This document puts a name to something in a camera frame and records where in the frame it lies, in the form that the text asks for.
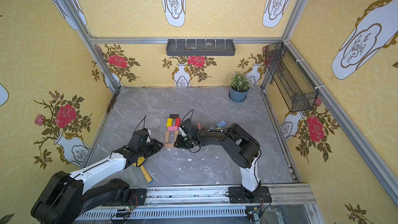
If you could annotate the natural wood block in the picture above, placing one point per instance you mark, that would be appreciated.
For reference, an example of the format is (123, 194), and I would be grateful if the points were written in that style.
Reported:
(169, 145)
(176, 133)
(167, 137)

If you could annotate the light blue block far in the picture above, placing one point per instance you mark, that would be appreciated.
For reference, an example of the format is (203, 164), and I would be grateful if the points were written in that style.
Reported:
(221, 124)

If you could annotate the green artificial plant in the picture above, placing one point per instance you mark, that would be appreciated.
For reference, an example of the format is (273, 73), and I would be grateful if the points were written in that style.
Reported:
(239, 82)

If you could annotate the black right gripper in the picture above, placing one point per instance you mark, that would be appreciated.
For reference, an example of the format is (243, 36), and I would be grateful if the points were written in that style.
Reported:
(182, 140)

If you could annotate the yellow block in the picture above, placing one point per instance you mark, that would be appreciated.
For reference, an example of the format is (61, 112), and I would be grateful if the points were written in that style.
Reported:
(169, 122)

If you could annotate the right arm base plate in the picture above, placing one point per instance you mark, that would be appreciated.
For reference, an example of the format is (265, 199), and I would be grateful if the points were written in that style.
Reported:
(242, 195)

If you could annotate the aluminium rail frame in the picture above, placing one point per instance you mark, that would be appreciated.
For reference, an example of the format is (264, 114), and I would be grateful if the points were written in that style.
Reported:
(206, 201)

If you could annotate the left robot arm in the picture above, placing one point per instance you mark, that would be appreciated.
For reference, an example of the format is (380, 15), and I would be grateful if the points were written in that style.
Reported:
(67, 195)

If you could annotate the yellow toy shovel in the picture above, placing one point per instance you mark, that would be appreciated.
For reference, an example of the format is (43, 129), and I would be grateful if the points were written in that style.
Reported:
(140, 164)

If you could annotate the red block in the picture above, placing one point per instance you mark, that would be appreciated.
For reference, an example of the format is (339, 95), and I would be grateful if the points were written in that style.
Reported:
(177, 122)

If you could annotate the grey wall shelf tray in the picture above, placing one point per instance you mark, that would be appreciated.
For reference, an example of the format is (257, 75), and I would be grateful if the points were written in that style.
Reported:
(200, 47)

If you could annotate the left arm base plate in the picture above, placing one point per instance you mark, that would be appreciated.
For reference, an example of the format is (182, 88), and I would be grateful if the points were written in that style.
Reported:
(135, 197)

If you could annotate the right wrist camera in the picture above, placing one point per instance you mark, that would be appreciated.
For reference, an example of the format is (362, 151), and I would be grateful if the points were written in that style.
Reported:
(187, 128)

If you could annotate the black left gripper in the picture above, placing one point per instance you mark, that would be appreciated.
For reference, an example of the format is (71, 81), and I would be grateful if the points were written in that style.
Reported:
(152, 145)

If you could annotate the black wire mesh basket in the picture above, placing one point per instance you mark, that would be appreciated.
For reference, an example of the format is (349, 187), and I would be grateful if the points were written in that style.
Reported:
(295, 86)

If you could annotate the blue plant pot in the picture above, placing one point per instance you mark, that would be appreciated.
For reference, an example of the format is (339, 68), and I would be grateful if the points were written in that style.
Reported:
(237, 96)

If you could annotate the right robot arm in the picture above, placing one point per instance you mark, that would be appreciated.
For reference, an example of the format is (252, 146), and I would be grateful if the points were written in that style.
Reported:
(242, 148)

